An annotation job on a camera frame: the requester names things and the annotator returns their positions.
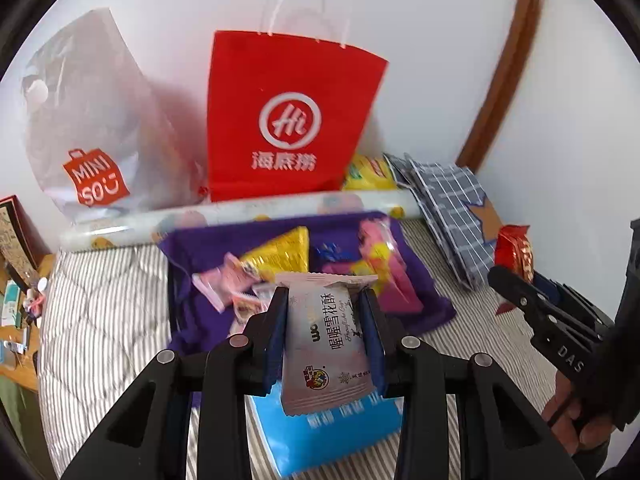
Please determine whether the red snack packet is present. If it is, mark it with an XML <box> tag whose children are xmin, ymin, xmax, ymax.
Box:
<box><xmin>494</xmin><ymin>225</ymin><xmax>536</xmax><ymax>283</ymax></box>

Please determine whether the purple towel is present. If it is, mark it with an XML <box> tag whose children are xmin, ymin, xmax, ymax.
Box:
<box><xmin>159</xmin><ymin>212</ymin><xmax>457</xmax><ymax>356</ymax></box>

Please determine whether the printed wrapping paper roll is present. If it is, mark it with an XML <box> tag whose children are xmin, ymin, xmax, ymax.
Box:
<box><xmin>60</xmin><ymin>190</ymin><xmax>417</xmax><ymax>251</ymax></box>

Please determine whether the green blanket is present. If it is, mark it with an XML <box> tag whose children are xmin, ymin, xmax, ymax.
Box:
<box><xmin>0</xmin><ymin>375</ymin><xmax>31</xmax><ymax>461</ymax></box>

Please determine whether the blue plaid fabric bag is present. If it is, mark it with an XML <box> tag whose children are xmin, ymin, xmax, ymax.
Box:
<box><xmin>384</xmin><ymin>152</ymin><xmax>506</xmax><ymax>291</ymax></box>

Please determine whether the white plastic shopping bag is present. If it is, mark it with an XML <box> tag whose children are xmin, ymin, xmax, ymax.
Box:
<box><xmin>20</xmin><ymin>7</ymin><xmax>208</xmax><ymax>223</ymax></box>

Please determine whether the brown wooden door frame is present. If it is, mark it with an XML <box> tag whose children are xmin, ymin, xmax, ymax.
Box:
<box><xmin>455</xmin><ymin>0</ymin><xmax>548</xmax><ymax>173</ymax></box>

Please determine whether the person's right hand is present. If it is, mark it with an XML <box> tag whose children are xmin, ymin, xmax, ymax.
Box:
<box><xmin>542</xmin><ymin>375</ymin><xmax>618</xmax><ymax>453</ymax></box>

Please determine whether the cluster of small cosmetic bottles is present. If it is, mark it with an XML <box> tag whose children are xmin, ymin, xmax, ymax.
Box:
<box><xmin>20</xmin><ymin>275</ymin><xmax>51</xmax><ymax>321</ymax></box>

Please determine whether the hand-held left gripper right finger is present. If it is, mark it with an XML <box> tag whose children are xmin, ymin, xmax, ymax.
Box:
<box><xmin>357</xmin><ymin>287</ymin><xmax>586</xmax><ymax>480</ymax></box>

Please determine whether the pink snack packet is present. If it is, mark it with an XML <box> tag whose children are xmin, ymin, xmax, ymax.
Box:
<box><xmin>192</xmin><ymin>252</ymin><xmax>261</xmax><ymax>313</ymax></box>

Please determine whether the wooden nightstand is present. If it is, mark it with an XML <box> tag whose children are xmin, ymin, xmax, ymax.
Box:
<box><xmin>0</xmin><ymin>255</ymin><xmax>56</xmax><ymax>391</ymax></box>

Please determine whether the striped mattress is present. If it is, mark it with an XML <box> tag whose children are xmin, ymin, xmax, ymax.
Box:
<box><xmin>37</xmin><ymin>220</ymin><xmax>601</xmax><ymax>480</ymax></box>

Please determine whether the person's right forearm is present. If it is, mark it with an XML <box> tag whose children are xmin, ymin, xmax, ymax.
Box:
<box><xmin>570</xmin><ymin>425</ymin><xmax>640</xmax><ymax>480</ymax></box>

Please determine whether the blue tissue pack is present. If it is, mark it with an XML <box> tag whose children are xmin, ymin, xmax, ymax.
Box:
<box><xmin>250</xmin><ymin>385</ymin><xmax>406</xmax><ymax>478</ymax></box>

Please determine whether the pale pink pastry packet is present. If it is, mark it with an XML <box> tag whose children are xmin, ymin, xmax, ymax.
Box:
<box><xmin>276</xmin><ymin>272</ymin><xmax>379</xmax><ymax>417</ymax></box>

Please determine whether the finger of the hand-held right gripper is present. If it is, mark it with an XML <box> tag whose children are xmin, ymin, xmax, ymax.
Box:
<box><xmin>532</xmin><ymin>270</ymin><xmax>613</xmax><ymax>328</ymax></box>
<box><xmin>487</xmin><ymin>266</ymin><xmax>556</xmax><ymax>333</ymax></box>

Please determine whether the patterned notebook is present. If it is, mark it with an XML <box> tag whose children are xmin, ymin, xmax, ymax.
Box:
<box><xmin>0</xmin><ymin>196</ymin><xmax>53</xmax><ymax>281</ymax></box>

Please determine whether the red paper bag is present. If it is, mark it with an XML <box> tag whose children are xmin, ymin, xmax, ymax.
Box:
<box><xmin>206</xmin><ymin>0</ymin><xmax>390</xmax><ymax>203</ymax></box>

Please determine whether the teal white box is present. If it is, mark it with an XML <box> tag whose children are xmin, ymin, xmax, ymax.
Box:
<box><xmin>2</xmin><ymin>280</ymin><xmax>21</xmax><ymax>328</ymax></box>

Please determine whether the white red-edged snack packet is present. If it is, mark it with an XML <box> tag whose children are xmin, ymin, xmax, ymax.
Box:
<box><xmin>230</xmin><ymin>282</ymin><xmax>276</xmax><ymax>333</ymax></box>

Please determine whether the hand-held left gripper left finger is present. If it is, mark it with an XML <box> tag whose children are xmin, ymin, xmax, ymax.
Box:
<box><xmin>60</xmin><ymin>286</ymin><xmax>291</xmax><ymax>480</ymax></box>

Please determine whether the yellow snack bag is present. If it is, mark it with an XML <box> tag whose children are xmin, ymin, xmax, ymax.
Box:
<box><xmin>341</xmin><ymin>154</ymin><xmax>401</xmax><ymax>192</ymax></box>

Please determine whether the pink orange candy packet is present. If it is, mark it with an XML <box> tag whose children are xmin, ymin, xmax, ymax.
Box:
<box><xmin>357</xmin><ymin>215</ymin><xmax>403</xmax><ymax>283</ymax></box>

